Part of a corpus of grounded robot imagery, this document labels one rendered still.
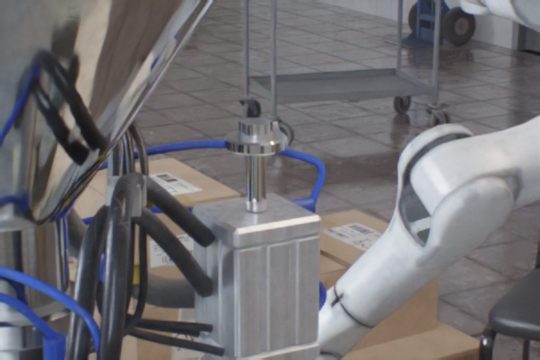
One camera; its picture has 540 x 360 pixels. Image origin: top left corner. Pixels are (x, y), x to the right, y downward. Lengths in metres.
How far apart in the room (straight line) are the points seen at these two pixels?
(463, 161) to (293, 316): 0.70
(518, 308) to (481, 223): 1.42
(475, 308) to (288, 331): 3.81
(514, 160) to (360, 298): 0.22
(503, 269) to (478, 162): 3.50
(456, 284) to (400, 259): 3.27
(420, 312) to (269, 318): 3.18
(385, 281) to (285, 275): 0.76
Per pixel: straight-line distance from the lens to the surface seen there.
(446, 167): 1.32
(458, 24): 9.13
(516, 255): 4.97
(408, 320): 3.79
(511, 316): 2.71
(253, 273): 0.62
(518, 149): 1.35
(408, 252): 1.37
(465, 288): 4.62
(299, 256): 0.63
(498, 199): 1.31
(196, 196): 3.33
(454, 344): 3.77
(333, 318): 1.42
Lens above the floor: 1.60
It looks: 16 degrees down
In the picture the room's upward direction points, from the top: straight up
